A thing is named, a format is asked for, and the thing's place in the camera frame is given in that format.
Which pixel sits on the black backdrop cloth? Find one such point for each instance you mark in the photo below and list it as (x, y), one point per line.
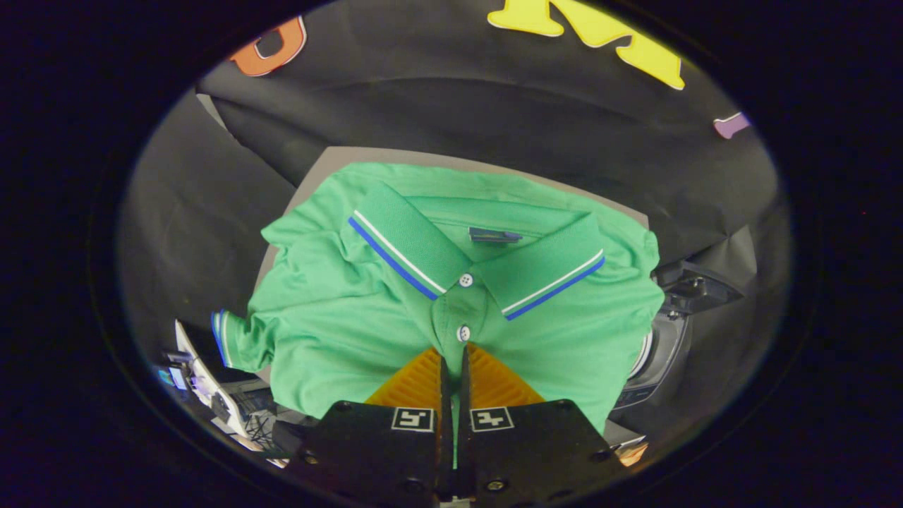
(458, 106)

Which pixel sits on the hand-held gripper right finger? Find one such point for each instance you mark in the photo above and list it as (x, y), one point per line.
(465, 458)

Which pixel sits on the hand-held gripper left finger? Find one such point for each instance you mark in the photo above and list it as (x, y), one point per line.
(444, 458)

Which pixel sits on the dark washing machine lid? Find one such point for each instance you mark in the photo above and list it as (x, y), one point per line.
(698, 289)

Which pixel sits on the white board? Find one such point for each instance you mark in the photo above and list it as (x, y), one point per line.
(204, 374)

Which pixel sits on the grey washing machine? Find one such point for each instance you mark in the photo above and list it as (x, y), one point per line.
(663, 353)

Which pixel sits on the green polo shirt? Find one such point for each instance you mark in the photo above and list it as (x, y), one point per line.
(353, 317)

